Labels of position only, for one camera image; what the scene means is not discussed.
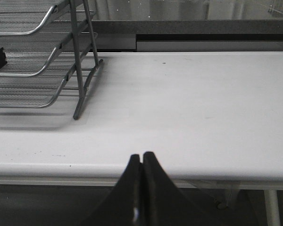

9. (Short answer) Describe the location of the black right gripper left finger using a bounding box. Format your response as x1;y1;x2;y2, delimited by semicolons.
80;154;142;226

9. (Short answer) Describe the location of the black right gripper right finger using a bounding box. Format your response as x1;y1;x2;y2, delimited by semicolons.
143;152;225;226

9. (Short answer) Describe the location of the silver mesh tray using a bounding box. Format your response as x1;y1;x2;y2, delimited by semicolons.
0;63;90;109
0;22;73;77
0;0;70;36

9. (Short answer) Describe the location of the table caster wheel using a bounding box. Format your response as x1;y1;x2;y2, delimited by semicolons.
214;199;228;210

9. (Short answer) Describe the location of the white table leg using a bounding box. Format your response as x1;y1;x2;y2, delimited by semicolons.
264;190;281;226

